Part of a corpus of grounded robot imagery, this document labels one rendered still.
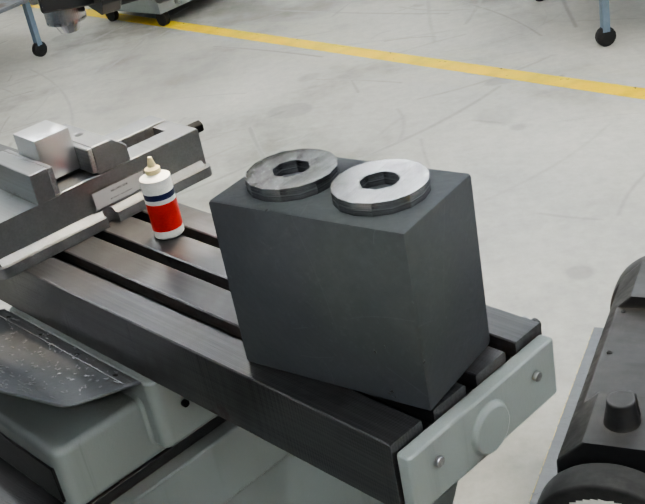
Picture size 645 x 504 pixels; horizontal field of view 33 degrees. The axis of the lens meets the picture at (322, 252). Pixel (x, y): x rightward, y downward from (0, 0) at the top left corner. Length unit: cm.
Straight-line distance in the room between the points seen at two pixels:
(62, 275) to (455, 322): 58
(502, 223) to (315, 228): 229
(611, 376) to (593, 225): 164
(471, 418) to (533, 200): 234
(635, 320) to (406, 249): 81
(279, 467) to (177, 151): 46
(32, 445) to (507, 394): 56
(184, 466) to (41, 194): 39
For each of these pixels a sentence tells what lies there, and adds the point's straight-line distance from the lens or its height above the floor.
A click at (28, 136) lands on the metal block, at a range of 147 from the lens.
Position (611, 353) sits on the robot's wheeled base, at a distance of 160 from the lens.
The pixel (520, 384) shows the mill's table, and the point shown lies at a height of 87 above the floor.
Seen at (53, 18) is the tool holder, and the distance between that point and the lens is 129.
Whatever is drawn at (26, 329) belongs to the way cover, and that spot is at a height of 83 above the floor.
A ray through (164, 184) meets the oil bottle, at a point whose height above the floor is 98.
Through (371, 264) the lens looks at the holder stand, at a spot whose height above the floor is 105.
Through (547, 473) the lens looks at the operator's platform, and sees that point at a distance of 169.
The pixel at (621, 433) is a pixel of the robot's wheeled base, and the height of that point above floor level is 61.
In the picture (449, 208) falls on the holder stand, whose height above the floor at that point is 108.
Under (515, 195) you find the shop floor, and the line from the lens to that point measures 338.
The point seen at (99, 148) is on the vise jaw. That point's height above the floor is 101.
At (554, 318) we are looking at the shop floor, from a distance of 276.
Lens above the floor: 151
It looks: 28 degrees down
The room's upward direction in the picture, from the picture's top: 11 degrees counter-clockwise
